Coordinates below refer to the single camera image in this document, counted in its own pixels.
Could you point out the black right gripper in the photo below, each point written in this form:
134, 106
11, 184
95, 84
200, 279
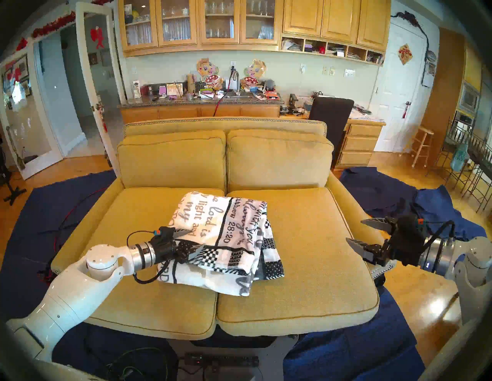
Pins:
407, 240

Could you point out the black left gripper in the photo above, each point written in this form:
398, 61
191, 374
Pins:
165, 245

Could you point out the white black scripture blanket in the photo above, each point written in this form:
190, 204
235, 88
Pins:
223, 238

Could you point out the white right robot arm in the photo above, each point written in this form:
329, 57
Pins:
469, 269

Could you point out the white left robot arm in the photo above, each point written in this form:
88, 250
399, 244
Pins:
73, 292

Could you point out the crumpled dark blue blanket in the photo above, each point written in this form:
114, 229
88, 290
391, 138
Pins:
376, 184

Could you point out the yellow sofa seat cushion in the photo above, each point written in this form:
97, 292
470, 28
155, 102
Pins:
134, 215
315, 269

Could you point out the yellow sofa back cushion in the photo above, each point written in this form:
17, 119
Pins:
278, 159
169, 157

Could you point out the wooden desk with drawers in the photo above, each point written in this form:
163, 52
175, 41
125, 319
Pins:
359, 144

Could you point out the teal bag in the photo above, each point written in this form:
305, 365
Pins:
459, 158

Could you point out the wooden stool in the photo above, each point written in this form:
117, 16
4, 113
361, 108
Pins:
424, 131

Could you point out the yellow two-seat sofa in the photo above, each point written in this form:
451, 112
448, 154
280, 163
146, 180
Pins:
225, 123

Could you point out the black power strip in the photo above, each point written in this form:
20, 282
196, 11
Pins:
226, 361

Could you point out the black office chair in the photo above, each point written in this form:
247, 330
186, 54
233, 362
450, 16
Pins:
330, 114

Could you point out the granite kitchen counter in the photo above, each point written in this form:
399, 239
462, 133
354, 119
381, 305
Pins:
180, 112

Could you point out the black metal chair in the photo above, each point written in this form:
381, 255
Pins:
478, 155

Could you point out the white panelled door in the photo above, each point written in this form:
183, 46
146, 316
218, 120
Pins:
394, 94

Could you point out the tall wooden cabinet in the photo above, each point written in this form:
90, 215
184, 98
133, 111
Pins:
442, 96

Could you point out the brown cardboard tube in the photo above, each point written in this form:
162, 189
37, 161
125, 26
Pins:
190, 83

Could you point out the white carton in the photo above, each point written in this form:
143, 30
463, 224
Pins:
136, 89

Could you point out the built-in steel oven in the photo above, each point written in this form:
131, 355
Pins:
469, 99

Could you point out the orange box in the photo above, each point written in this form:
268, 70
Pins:
272, 95

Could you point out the chrome kitchen faucet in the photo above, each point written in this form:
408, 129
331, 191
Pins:
237, 80

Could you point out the black standing fan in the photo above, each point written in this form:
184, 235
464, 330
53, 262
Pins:
14, 193

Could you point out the red diamond door decoration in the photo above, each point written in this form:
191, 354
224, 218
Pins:
405, 54

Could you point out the white glass panel door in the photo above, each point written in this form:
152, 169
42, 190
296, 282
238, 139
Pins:
29, 123
83, 57

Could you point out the dark garland over door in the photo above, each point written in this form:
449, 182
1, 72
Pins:
407, 17

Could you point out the red tinsel garland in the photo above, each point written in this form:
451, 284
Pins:
54, 25

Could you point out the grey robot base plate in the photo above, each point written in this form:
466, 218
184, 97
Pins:
273, 355

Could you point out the small picture frame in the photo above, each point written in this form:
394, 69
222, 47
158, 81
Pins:
174, 89

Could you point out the wall calendar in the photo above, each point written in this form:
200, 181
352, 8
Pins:
428, 75

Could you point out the cartoon child wall decoration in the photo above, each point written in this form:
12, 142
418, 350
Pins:
207, 70
255, 70

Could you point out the wooden wall cabinets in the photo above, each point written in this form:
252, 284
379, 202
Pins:
303, 17

